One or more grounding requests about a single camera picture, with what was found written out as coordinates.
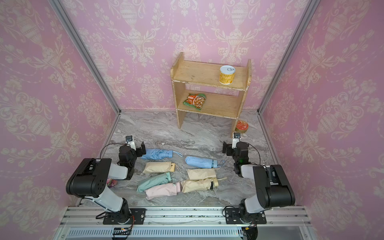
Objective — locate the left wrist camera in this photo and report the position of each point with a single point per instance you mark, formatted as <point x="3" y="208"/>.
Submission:
<point x="130" y="142"/>

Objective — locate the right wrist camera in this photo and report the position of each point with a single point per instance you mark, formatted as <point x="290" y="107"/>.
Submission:
<point x="236" y="139"/>

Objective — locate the yellow can white lid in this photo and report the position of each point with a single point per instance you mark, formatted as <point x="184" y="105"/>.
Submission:
<point x="227" y="75"/>

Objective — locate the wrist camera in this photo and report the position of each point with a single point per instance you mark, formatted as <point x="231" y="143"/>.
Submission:
<point x="236" y="139"/>
<point x="130" y="142"/>

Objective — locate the beige sleeved umbrella left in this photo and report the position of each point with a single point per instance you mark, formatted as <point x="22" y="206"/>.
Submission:
<point x="159" y="167"/>

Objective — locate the orange green snack packet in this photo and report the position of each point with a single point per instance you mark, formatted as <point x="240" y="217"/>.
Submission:
<point x="195" y="100"/>

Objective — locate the beige umbrella sleeve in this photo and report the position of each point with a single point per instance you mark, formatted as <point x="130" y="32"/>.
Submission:
<point x="201" y="174"/>
<point x="188" y="186"/>

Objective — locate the pink sleeved umbrella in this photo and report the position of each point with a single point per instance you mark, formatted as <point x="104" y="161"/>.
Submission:
<point x="165" y="190"/>

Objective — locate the purple snack bag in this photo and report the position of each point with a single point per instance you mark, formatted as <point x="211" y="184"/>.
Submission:
<point x="111" y="183"/>

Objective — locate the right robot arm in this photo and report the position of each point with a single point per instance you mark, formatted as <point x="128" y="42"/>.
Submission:
<point x="272" y="186"/>

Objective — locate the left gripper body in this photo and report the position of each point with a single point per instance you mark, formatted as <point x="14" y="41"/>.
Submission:
<point x="140" y="149"/>

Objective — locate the aluminium front rail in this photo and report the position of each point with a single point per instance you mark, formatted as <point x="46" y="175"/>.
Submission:
<point x="186" y="223"/>

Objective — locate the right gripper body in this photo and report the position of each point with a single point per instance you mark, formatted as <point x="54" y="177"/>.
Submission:
<point x="228" y="148"/>

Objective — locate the blue umbrella sleeve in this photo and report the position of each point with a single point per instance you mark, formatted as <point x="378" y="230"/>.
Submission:
<point x="204" y="163"/>

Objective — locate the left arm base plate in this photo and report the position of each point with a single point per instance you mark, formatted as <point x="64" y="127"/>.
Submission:
<point x="135" y="216"/>

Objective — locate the blue sleeved umbrella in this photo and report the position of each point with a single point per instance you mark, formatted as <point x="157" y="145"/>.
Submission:
<point x="158" y="154"/>

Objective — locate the green sleeved umbrella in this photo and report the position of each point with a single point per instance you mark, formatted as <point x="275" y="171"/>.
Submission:
<point x="157" y="180"/>

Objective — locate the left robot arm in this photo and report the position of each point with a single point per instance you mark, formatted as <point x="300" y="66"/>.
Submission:
<point x="89" y="181"/>

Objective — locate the wooden two-tier shelf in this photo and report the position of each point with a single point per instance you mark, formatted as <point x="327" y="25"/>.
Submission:
<point x="223" y="101"/>

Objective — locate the red round tin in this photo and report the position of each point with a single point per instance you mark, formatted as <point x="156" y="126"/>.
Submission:
<point x="241" y="127"/>

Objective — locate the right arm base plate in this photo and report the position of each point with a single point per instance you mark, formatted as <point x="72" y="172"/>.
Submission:
<point x="235" y="216"/>

